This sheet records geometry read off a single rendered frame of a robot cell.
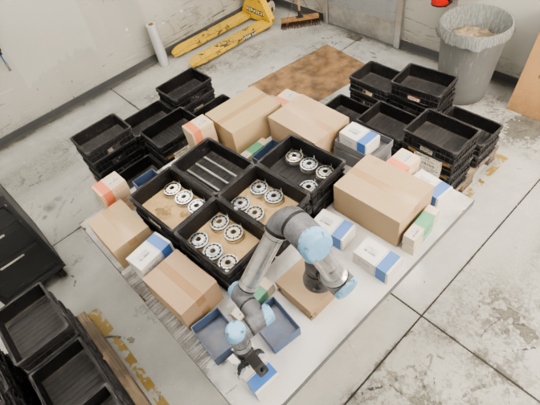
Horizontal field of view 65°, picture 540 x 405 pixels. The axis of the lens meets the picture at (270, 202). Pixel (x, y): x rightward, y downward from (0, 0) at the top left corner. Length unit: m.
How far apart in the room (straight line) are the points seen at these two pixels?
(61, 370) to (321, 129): 1.96
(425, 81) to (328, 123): 1.27
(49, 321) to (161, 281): 0.86
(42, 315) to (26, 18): 2.95
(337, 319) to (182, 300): 0.71
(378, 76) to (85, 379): 3.11
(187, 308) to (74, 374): 0.89
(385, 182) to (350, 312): 0.68
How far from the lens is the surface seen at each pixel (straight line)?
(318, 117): 2.66
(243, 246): 2.14
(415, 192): 2.24
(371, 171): 2.31
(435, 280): 3.02
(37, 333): 2.77
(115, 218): 2.47
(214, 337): 2.08
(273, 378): 1.87
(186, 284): 2.06
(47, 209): 4.16
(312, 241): 1.41
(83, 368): 2.66
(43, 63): 4.99
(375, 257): 2.11
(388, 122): 3.44
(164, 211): 2.42
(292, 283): 2.05
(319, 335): 2.01
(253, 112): 2.77
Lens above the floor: 2.55
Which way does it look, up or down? 49 degrees down
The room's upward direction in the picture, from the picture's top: 11 degrees counter-clockwise
